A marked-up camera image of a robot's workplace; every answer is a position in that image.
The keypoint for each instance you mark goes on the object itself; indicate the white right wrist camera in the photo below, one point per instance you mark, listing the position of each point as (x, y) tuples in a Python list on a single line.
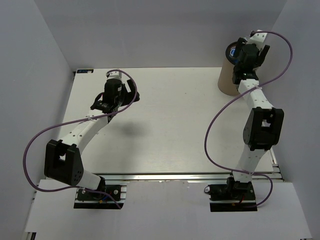
[(257, 38)]

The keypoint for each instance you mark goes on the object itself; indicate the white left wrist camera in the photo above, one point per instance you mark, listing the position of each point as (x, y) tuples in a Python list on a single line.
[(115, 74)]

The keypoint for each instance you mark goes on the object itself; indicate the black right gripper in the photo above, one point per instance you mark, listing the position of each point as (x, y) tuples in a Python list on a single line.
[(260, 58)]

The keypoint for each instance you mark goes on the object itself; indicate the blue-label bottle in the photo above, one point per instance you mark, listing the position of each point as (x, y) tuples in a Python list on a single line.
[(232, 52)]

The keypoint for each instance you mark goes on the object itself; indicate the small blue table label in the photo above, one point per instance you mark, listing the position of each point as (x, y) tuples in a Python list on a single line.
[(85, 71)]

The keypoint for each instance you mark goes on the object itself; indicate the brown cylindrical paper bin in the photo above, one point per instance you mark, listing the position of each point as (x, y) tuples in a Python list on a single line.
[(225, 81)]

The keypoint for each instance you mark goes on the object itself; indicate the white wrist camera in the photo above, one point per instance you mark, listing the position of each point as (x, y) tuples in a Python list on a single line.
[(115, 74), (257, 38)]

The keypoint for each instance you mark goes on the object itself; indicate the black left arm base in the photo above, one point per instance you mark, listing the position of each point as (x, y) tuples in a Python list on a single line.
[(116, 190)]

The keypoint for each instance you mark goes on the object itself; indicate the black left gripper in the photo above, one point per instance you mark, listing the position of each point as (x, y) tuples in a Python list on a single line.
[(129, 95)]

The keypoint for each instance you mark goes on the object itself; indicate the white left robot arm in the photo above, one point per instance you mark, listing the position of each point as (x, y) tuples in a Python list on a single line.
[(63, 157)]

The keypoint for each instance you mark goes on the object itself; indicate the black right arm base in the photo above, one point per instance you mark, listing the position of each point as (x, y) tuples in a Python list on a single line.
[(232, 196)]

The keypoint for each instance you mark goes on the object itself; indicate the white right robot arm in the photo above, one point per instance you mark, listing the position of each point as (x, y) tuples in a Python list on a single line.
[(263, 126)]

